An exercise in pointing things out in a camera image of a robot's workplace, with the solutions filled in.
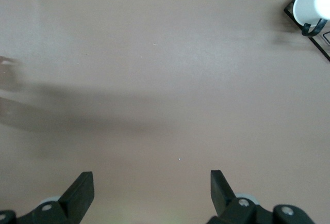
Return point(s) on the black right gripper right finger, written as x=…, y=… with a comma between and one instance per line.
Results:
x=224, y=198

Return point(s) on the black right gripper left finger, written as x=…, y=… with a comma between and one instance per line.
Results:
x=74, y=198

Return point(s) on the brown table cover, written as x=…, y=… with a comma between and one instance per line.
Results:
x=154, y=79

